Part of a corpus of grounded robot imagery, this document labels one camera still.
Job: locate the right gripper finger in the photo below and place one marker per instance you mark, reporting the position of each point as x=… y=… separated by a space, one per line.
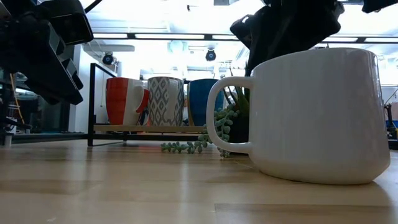
x=258 y=57
x=242 y=31

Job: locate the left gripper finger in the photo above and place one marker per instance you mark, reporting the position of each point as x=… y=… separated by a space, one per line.
x=53 y=88
x=74 y=76

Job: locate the red mug with white stripe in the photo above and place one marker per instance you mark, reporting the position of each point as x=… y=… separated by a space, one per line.
x=116 y=99

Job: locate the blue mug with white stripe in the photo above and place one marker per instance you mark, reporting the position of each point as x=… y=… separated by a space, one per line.
x=202 y=102

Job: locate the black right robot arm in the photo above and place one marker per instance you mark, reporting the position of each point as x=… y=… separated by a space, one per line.
x=379 y=4

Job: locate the small white cup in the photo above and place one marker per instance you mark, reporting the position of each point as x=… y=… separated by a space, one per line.
x=7 y=140

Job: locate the artificial succulent plant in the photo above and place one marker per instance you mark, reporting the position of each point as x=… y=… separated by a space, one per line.
x=224 y=123

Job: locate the black metal wooden mug rack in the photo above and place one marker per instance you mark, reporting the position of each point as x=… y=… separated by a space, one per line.
x=140 y=128

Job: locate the white mug olive green interior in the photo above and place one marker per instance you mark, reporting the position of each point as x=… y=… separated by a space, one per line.
x=317 y=118

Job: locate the black aluminium table frame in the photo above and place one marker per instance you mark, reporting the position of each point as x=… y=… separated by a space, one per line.
x=207 y=36

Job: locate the black round camera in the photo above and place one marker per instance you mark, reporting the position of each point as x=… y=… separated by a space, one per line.
x=108 y=58
x=210 y=55

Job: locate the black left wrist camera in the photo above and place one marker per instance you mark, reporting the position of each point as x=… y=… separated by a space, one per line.
x=65 y=21

